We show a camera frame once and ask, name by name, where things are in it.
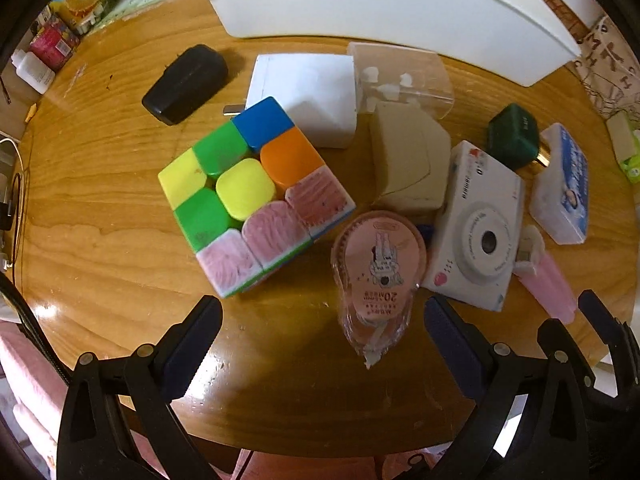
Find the clear plastic box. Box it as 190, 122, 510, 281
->
346, 41, 456, 121

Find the white charger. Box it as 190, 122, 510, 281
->
223, 53, 358, 149

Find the white cable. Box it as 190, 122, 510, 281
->
0, 132, 28, 273

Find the black charger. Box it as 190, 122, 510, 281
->
141, 44, 230, 127

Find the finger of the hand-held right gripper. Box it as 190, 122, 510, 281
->
578, 289, 640, 411
537, 317, 576, 356

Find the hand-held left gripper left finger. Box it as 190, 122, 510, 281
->
56, 295, 224, 480

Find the pink ridged case white cap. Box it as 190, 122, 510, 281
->
515, 225, 579, 325

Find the printed fabric bag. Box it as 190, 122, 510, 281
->
570, 15, 640, 116

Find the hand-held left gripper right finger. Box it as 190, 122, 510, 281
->
424, 295, 591, 480

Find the multicoloured puzzle cube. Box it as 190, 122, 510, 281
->
157, 96, 357, 299

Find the beige block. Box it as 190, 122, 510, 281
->
369, 101, 452, 215

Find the green tissue pack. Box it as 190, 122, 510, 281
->
606, 110, 640, 185

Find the pink cloth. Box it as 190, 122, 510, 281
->
0, 330, 66, 480

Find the translucent box blue label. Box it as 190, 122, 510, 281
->
529, 122, 591, 246

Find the pink correction tape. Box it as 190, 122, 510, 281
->
331, 210, 428, 372

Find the white plastic bin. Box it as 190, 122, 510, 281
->
196, 0, 583, 88

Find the white spray bottle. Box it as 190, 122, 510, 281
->
11, 50, 56, 95

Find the white toy camera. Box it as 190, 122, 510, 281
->
420, 140, 527, 313

